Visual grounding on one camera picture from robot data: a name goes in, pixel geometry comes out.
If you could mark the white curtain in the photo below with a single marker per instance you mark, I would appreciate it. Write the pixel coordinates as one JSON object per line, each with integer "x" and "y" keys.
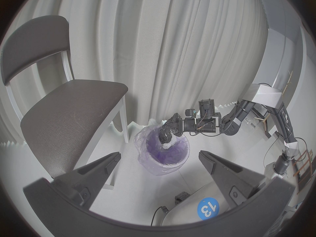
{"x": 222, "y": 46}
{"x": 111, "y": 46}

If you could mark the white trash bin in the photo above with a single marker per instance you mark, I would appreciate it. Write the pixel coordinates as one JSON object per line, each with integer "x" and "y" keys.
{"x": 170, "y": 168}

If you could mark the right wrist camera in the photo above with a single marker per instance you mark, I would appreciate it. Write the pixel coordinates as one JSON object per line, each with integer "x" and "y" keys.
{"x": 190, "y": 112}

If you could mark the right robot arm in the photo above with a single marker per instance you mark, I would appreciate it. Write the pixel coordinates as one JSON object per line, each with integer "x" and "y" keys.
{"x": 266, "y": 95}

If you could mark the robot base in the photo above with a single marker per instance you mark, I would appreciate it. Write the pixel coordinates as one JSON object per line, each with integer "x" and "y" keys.
{"x": 187, "y": 211}

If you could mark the clear printed wrapper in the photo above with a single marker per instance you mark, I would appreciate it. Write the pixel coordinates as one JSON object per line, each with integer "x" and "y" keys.
{"x": 169, "y": 144}

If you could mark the purple plastic bag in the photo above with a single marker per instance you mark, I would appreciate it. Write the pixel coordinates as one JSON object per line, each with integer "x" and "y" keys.
{"x": 167, "y": 157}

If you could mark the grey padded white chair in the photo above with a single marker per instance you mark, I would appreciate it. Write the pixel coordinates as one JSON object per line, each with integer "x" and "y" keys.
{"x": 74, "y": 112}

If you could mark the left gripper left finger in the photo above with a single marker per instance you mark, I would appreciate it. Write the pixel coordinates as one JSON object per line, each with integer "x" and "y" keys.
{"x": 91, "y": 179}

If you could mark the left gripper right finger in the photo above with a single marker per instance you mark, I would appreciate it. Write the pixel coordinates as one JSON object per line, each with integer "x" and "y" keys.
{"x": 227, "y": 179}

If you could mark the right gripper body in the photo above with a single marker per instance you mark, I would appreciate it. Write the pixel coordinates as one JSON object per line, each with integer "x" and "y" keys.
{"x": 188, "y": 126}

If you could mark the black plastic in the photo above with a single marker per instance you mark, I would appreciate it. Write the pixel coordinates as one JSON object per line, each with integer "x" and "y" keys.
{"x": 166, "y": 134}

